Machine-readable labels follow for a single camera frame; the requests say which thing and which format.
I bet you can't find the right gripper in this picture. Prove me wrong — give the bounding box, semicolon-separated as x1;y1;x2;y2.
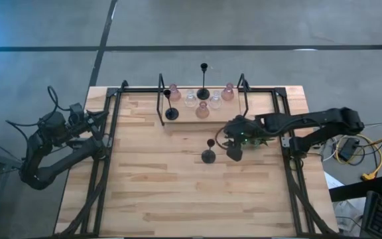
222;115;261;163

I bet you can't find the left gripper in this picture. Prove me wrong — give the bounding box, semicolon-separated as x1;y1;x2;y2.
65;110;109;140

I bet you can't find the pink ribbed glass candle holder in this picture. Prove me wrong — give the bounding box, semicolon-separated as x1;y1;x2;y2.
220;82;235;102
168;83;182;102
195;101;210;120

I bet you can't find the clear ribbed glass candle holder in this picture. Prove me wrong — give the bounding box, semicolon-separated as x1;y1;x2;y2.
208;90;223;110
184;90;198;108

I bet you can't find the tall black candlestick holder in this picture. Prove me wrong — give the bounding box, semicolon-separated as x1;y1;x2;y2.
196;62;211;101

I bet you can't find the short black candlestick holder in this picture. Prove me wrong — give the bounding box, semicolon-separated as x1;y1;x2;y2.
200;138;217;165
162;88;180;121

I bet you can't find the potted succulent plant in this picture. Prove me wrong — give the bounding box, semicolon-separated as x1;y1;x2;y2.
243;127;277;150

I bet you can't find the black power adapter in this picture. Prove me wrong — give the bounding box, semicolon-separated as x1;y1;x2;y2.
338;137;361;163

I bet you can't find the black bar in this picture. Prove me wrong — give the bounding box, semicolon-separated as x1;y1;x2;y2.
328;177;382;202

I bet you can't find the white plastic bag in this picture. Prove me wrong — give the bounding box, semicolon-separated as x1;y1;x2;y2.
325;172;366;233

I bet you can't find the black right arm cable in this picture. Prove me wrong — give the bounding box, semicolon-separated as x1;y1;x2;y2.
214;127;229;151

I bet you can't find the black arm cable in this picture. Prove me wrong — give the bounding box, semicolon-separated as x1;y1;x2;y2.
214;127;229;151
7;85;73;129

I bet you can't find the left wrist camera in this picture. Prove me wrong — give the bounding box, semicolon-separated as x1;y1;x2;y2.
68;102;86;117

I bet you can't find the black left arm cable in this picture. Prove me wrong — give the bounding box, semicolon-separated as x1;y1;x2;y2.
7;85;73;129

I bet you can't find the black aluminium table frame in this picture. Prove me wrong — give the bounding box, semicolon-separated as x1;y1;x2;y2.
58;79;340;239

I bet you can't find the wooden riser shelf black frame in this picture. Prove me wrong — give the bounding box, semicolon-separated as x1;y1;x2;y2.
156;72;250;127

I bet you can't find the yellow extension cable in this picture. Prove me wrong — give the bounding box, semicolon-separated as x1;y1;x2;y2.
335;131;382;182

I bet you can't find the white cable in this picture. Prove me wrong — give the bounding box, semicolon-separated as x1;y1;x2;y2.
312;119;382;163

